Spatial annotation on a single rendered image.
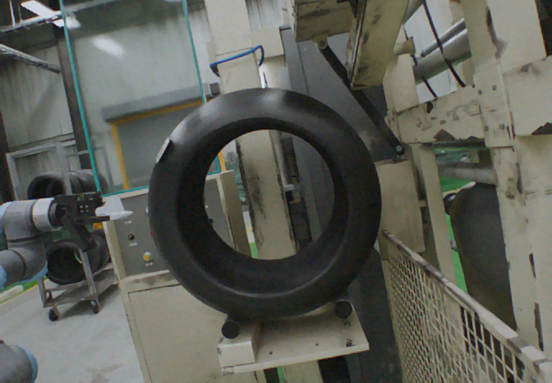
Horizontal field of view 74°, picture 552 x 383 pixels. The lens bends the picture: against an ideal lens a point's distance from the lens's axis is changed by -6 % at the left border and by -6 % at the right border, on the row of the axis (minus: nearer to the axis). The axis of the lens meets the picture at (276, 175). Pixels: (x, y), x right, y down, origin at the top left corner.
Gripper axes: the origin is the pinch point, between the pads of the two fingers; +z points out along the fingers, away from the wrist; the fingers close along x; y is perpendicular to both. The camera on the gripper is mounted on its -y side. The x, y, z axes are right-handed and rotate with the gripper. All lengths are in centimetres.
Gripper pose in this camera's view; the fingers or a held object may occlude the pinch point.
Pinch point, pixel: (127, 216)
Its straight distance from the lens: 109.7
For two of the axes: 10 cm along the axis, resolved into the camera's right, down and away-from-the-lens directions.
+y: -0.9, -9.9, -0.6
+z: 10.0, -0.9, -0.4
